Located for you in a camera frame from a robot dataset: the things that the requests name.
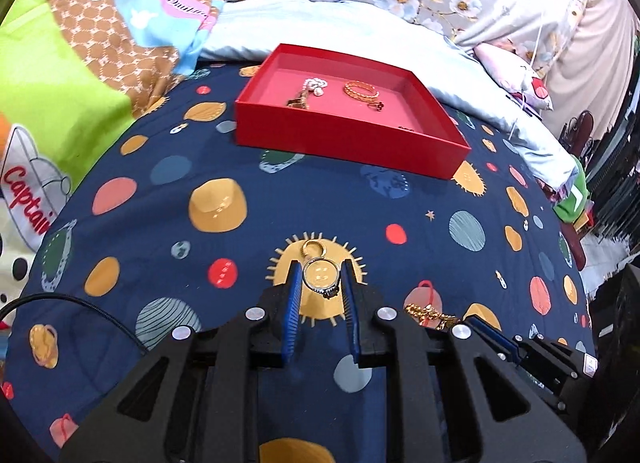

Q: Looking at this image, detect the cartoon monkey printed blanket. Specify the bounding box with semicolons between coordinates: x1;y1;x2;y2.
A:
0;0;231;294

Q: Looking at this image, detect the navy planet print bedsheet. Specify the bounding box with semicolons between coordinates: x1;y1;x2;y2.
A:
0;60;596;463

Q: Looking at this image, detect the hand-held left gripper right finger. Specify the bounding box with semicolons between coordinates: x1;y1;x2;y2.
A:
341;258;587;463

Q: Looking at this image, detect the beige curtain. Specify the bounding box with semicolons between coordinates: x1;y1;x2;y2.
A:
545;0;640;129

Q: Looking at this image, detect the plain gold ring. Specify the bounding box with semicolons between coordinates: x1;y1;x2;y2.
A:
301;239;329;262

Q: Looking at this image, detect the light blue pillow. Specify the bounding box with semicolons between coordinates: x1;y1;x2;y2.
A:
200;0;576;189

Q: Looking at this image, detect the red shallow box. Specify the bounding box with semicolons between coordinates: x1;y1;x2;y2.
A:
234;43;472;180

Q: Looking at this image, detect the maroon chair seat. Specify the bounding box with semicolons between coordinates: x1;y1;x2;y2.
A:
559;218;589;270

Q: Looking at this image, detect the silver ring with stone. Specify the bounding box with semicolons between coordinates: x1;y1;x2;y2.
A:
302;257;346;300

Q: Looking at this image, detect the pink cartoon pillow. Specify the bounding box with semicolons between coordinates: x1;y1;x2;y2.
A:
472;40;555;112

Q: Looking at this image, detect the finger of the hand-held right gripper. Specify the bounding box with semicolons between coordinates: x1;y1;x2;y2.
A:
462;315;531;365

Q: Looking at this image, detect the green cloth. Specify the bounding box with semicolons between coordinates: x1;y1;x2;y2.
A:
554;170;594;224

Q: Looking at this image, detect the gold woven bangle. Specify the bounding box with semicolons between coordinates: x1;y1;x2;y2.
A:
343;80;380;102

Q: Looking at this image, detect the black cable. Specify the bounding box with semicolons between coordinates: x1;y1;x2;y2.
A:
0;293;151;357

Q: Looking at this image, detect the gold chain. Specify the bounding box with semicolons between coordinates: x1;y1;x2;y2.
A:
404;302;464;332

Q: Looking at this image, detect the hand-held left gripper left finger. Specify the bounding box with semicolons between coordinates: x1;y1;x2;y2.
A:
59;259;303;463

